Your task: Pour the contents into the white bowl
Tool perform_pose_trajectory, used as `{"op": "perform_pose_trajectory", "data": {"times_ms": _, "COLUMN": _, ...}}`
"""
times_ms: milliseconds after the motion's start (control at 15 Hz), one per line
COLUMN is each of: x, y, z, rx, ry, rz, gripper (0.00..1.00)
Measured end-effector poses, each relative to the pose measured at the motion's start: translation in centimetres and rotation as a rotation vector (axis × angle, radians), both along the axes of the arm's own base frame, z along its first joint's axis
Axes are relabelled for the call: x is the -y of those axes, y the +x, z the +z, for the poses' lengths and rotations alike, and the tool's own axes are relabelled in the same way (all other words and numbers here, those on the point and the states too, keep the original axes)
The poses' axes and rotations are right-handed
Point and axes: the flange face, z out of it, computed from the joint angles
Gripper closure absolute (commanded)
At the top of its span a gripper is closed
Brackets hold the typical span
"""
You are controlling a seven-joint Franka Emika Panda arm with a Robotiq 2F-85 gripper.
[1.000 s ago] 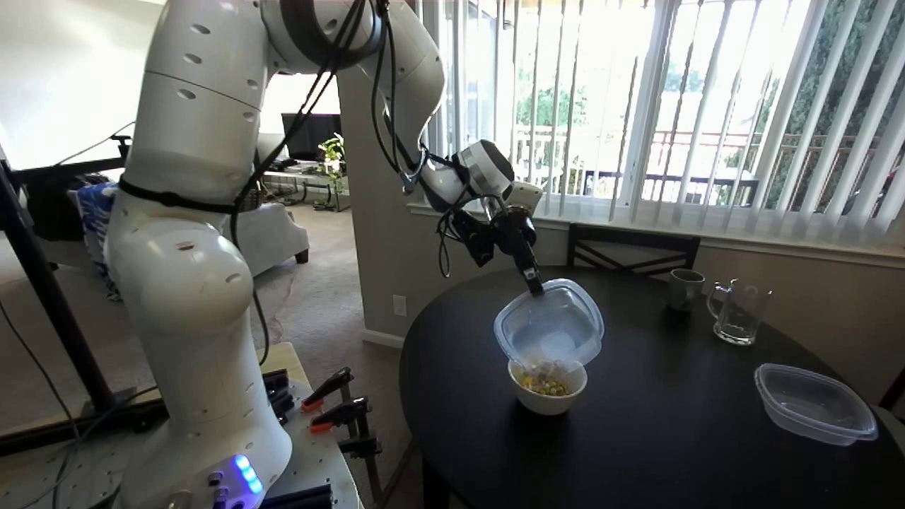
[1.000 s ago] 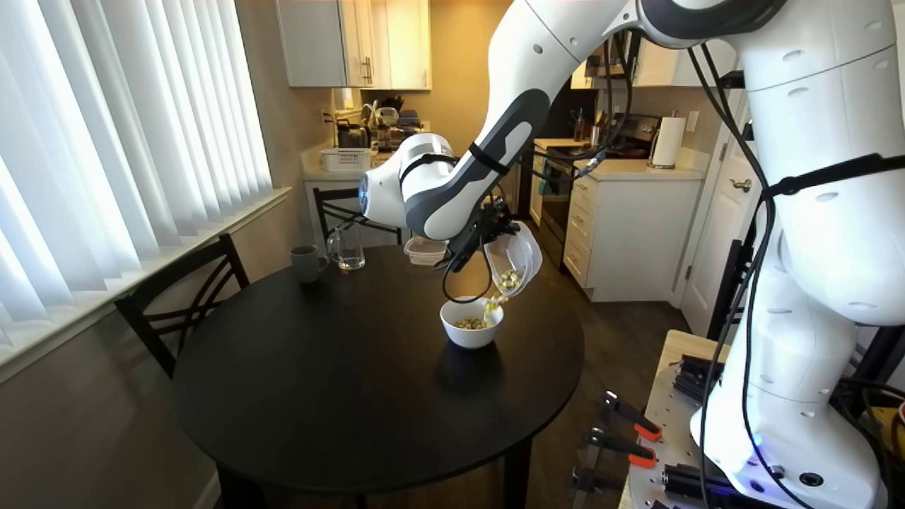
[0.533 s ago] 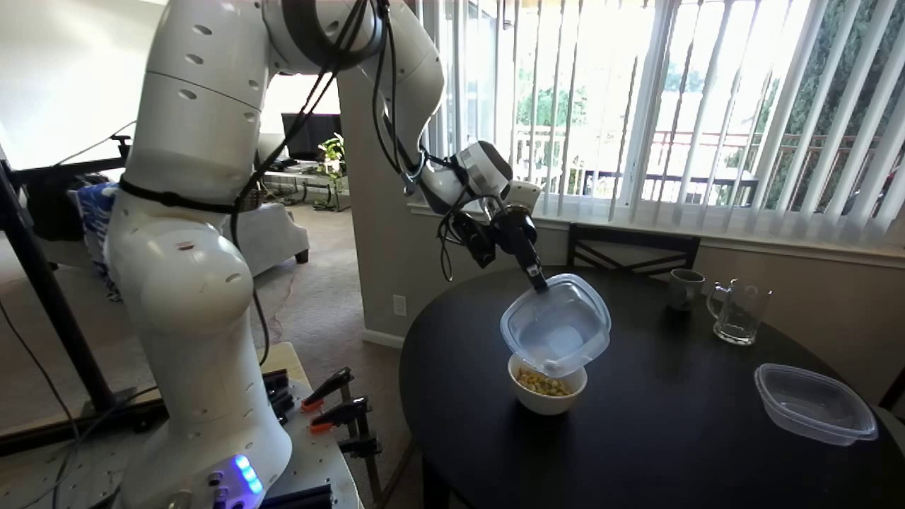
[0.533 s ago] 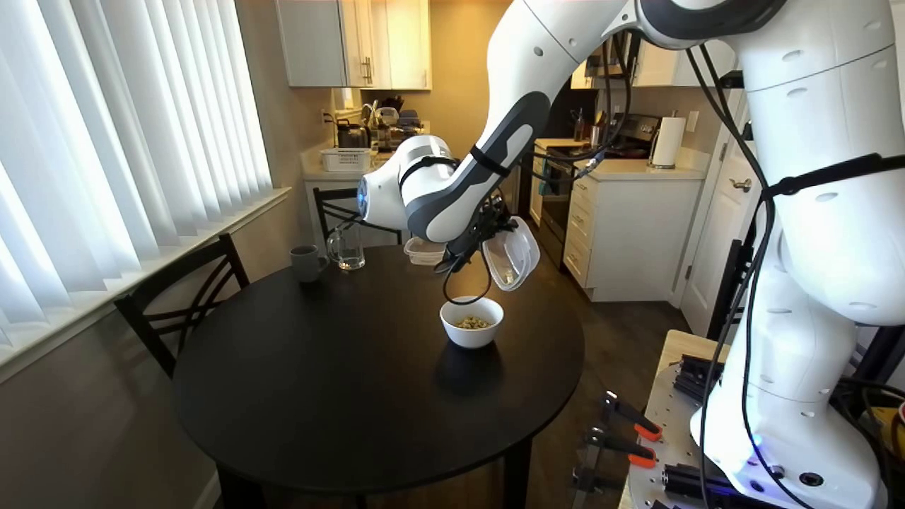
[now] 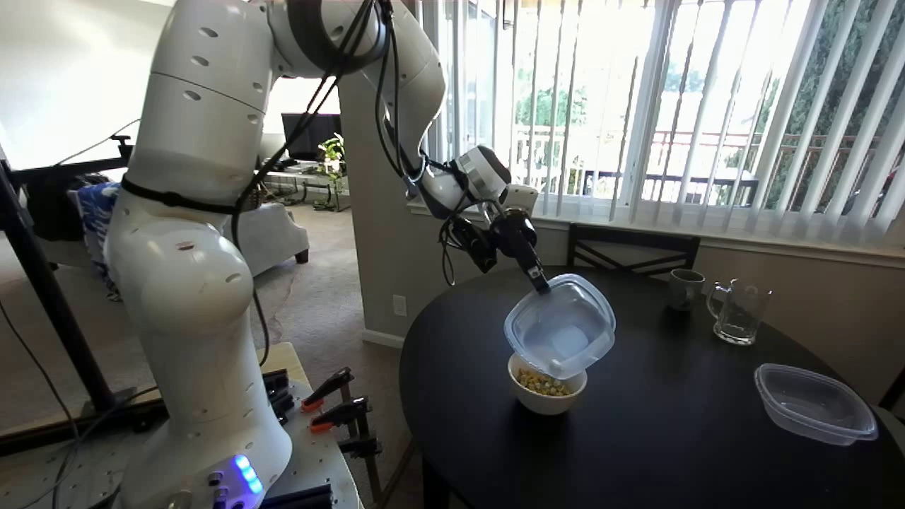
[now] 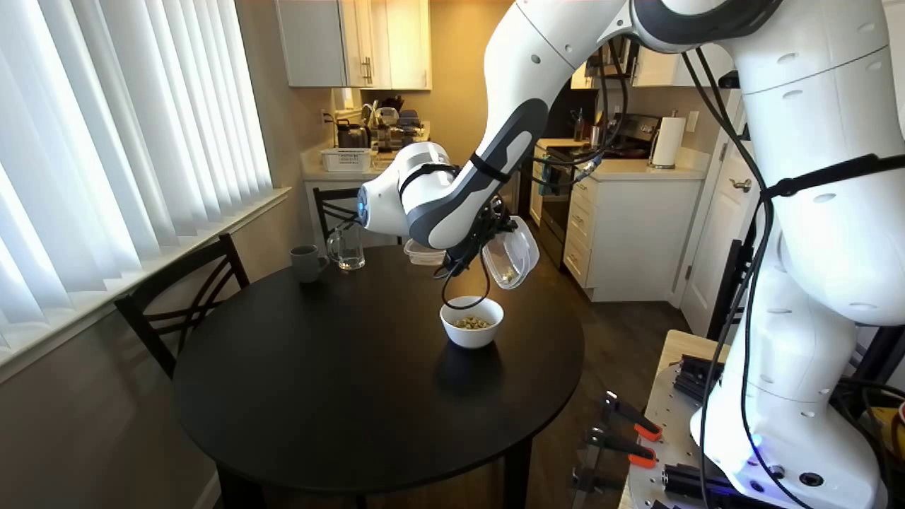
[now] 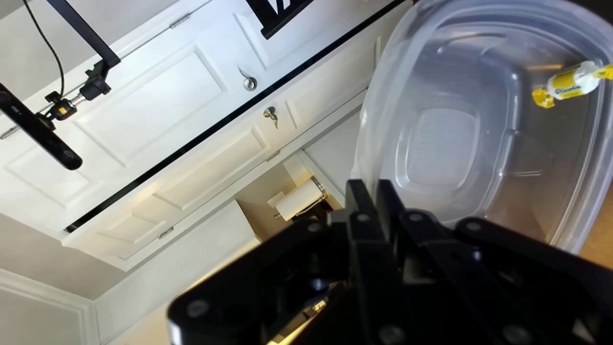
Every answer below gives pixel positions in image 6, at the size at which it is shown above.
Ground white ceramic bowl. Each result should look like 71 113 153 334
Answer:
436 290 509 352

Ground black cross-back chair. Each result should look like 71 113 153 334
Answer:
310 183 368 248
112 231 255 379

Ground dark robot gripper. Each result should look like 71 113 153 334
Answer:
437 195 518 277

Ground light wooden robot platform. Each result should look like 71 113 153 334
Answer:
617 327 758 509

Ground white panel door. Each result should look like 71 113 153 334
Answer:
675 87 761 338

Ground dark grey mug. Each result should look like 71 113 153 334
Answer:
287 242 328 286

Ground white kitchen counter with sink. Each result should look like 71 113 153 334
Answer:
298 125 436 248

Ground white base cabinet with counter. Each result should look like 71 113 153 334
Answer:
559 152 707 306

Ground black mounting bracket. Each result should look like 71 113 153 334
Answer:
669 350 728 405
659 461 745 509

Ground black kitchen stove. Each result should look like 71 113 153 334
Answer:
526 137 578 268

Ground black orange bar clamp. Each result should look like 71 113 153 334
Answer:
598 388 663 447
581 422 660 473

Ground white upper kitchen cabinet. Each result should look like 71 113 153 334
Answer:
274 0 436 92
635 41 738 92

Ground white vertical window blinds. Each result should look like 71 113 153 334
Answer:
0 0 277 327

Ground clear drinking glass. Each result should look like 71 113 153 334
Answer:
324 221 368 273

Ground white paper towel roll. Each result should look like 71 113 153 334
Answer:
649 113 686 173

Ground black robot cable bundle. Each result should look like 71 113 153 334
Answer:
436 37 905 509

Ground countertop appliance clutter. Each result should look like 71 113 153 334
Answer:
322 87 431 154

